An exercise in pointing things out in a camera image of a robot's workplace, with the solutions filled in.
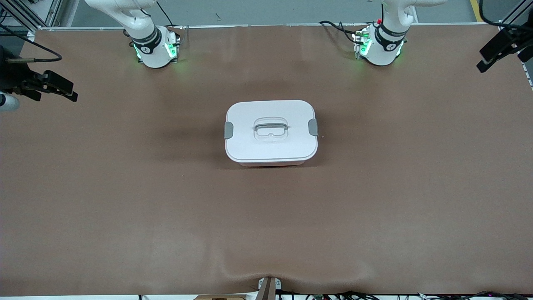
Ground pink translucent plastic box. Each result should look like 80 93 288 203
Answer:
239 160 306 168

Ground white table edge rail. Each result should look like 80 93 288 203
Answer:
27 21 533 90

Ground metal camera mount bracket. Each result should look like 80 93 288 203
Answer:
257 276 282 300

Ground black base power cable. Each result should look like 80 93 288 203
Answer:
156 0 176 28
319 20 359 44

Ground brown table mat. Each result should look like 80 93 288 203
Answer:
0 24 533 296

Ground aluminium frame post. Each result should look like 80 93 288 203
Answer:
0 0 63 30
498 0 533 32

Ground white box lid grey clips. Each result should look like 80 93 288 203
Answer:
224 100 319 164

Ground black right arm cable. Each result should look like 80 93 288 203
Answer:
0 24 63 64

